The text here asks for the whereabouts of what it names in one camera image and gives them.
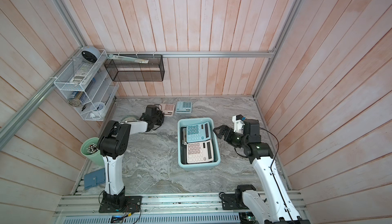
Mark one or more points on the white wire shelf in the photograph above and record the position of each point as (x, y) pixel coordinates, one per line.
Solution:
(83, 83)

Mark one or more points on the grey round alarm clock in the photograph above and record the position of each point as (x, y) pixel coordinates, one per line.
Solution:
(90, 54)

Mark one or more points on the green pen cup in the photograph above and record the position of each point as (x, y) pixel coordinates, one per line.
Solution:
(90, 150)

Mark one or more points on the small pink calculator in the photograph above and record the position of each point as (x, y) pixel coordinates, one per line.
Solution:
(168, 109)

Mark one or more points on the upturned light blue calculator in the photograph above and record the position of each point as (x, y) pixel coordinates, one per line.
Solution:
(198, 132)

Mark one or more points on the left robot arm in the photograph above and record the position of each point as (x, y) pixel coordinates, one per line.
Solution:
(112, 145)

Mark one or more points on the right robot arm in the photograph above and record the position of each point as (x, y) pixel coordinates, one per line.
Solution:
(277, 207)

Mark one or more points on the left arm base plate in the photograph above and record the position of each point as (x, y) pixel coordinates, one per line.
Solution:
(115, 204)

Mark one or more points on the mint green storage box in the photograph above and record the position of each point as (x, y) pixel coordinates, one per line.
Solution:
(182, 124)

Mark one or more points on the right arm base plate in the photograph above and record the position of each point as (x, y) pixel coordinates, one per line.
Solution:
(230, 202)

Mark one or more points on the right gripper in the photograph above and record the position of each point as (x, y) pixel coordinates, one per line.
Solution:
(226, 128)

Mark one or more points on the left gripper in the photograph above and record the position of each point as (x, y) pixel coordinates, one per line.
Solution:
(162, 115)

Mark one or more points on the upturned pink calculator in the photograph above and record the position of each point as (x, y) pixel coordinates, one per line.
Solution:
(199, 152)

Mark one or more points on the small teal calculator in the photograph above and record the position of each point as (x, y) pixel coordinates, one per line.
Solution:
(184, 107)

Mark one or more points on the ruler on basket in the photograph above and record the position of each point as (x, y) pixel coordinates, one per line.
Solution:
(128, 59)

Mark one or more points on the black mesh basket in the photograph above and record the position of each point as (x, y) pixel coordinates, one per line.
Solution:
(121, 71)

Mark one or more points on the green round clock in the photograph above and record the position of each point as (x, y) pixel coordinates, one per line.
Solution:
(130, 118)

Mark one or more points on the white mug on shelf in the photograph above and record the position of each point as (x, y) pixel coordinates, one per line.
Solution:
(96, 110)

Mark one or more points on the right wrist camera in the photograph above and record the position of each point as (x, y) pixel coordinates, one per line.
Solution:
(238, 121)

